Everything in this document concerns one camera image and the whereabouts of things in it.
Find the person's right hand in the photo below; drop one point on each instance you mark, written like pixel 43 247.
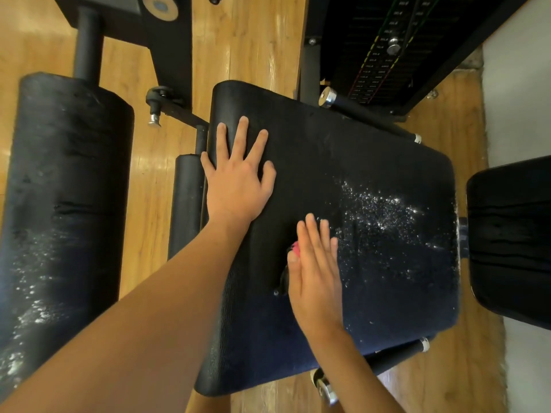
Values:
pixel 314 284

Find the person's right forearm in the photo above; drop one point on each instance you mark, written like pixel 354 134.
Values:
pixel 357 378

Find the person's left hand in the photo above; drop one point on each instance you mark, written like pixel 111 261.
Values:
pixel 234 185

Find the person's left leg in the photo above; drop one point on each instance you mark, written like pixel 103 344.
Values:
pixel 207 402

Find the person's left forearm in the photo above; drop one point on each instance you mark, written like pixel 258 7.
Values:
pixel 120 331

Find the pink cleaning cloth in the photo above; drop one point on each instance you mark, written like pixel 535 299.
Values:
pixel 294 248

